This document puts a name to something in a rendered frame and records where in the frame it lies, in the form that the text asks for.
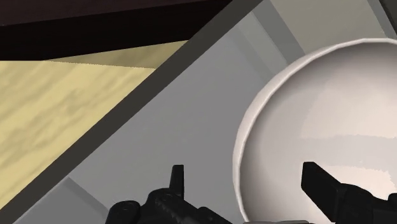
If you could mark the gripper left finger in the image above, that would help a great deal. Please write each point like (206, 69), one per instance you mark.
(169, 204)

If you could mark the white bowl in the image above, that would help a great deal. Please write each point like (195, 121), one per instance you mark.
(322, 124)

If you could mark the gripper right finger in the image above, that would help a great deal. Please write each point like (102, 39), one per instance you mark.
(341, 195)

